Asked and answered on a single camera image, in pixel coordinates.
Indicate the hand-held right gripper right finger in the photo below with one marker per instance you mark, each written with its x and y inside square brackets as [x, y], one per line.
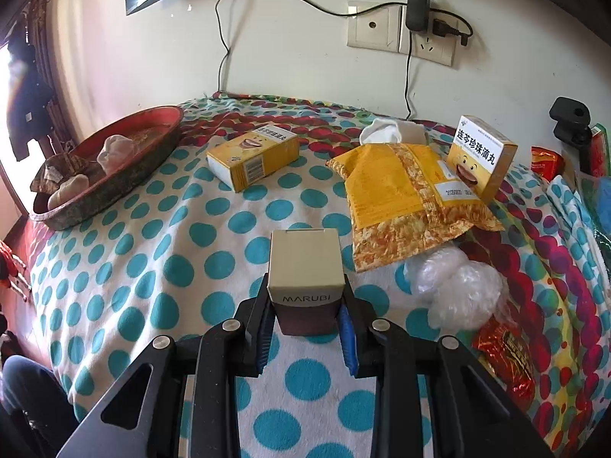
[347, 348]

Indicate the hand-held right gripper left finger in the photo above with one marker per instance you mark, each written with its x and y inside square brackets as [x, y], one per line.
[265, 343]

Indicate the beige cosmetic box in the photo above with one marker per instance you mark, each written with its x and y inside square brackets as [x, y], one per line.
[303, 267]

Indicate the yellow snack bag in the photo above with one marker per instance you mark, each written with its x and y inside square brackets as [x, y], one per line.
[391, 195]

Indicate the white tissue pack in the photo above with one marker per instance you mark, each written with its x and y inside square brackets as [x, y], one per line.
[382, 131]

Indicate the clear plastic bag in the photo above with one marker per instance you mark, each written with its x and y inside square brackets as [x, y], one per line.
[458, 291]

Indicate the polka dot blanket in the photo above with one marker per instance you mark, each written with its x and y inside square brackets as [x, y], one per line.
[167, 229]

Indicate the red foil snack packet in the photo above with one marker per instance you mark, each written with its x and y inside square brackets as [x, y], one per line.
[506, 362]

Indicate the yellow medicine box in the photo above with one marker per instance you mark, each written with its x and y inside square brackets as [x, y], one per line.
[248, 152]
[477, 152]

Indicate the person's leg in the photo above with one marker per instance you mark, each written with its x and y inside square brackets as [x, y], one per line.
[33, 400]

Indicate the white cloth bundle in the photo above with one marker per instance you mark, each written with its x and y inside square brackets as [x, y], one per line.
[117, 155]

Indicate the beige round bundle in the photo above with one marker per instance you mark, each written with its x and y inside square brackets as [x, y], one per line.
[69, 191]

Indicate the red oval basket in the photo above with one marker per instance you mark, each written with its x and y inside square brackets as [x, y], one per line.
[143, 124]

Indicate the brown patterned cloth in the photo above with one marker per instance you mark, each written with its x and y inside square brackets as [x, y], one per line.
[50, 171]

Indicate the blue and green bag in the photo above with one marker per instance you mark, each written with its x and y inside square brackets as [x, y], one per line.
[596, 205]

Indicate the green and red box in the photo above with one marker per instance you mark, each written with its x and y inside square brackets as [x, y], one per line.
[600, 152]

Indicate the black plug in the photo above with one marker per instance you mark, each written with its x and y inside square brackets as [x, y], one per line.
[444, 28]

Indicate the dark hanging garment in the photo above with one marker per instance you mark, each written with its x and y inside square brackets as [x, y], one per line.
[31, 105]

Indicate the black power adapter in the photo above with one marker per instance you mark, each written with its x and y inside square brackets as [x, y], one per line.
[417, 9]

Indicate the white wall socket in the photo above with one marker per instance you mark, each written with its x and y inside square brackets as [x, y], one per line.
[437, 52]
[374, 26]

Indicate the black clamp mount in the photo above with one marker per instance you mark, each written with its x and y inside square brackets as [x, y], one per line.
[570, 119]

